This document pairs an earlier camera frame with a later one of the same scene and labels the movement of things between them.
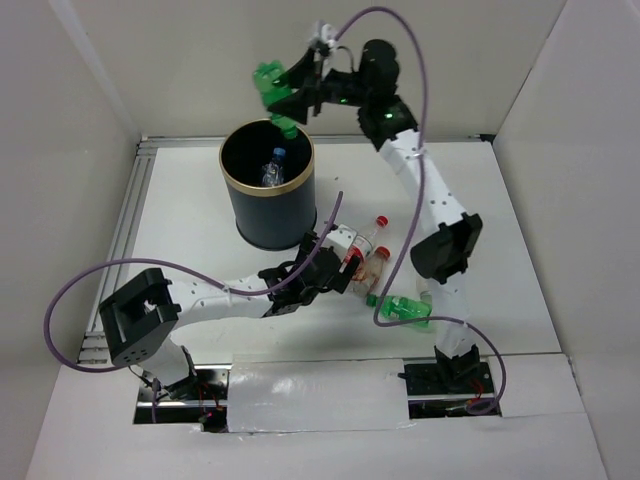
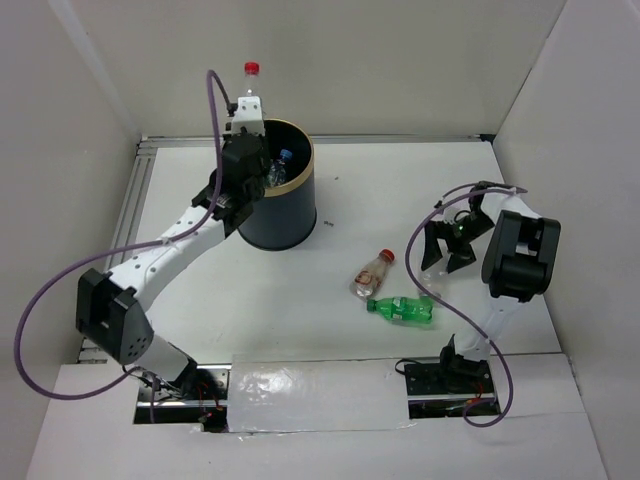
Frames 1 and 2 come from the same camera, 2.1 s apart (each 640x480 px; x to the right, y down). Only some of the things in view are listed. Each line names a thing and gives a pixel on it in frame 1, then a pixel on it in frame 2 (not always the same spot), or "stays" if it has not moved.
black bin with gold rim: x=271 y=218 stays
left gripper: x=344 y=275 -> x=266 y=152
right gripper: x=304 y=73 -> x=442 y=230
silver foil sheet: x=289 y=393 stays
